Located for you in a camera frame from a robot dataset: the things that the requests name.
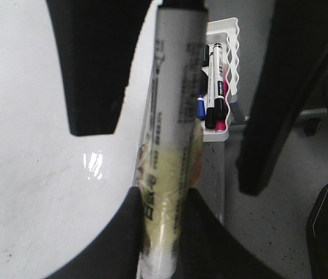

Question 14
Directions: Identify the white whiteboard marker with tape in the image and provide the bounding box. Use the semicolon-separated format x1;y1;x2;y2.
137;1;208;278

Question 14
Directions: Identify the white wire marker basket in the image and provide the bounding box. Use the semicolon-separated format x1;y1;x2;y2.
201;17;240;142

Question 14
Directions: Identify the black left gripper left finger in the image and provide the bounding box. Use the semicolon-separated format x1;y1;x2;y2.
47;187;142;278

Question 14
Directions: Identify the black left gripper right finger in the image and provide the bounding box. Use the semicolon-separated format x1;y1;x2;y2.
180;188;275;278

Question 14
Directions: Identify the red capped marker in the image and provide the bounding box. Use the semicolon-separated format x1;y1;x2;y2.
215;120;226;133

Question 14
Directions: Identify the whiteboard with aluminium frame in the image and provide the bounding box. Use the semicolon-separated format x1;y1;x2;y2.
0;0;226;279

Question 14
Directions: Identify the black capped whiteboard marker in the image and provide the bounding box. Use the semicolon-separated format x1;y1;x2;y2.
213;43;228;120

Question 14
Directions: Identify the second black robot link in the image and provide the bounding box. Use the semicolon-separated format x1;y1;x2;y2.
236;1;328;196

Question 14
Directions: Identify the blue capped marker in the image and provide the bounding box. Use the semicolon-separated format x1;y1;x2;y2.
196;94;206;121

